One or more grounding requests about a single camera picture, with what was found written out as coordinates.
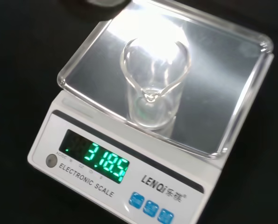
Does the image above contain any white electronic balance steel pan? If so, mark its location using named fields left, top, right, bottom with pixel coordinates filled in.
left=26, top=0, right=275, bottom=224

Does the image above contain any black bench cloth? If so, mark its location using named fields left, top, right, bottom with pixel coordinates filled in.
left=0, top=0, right=278, bottom=224

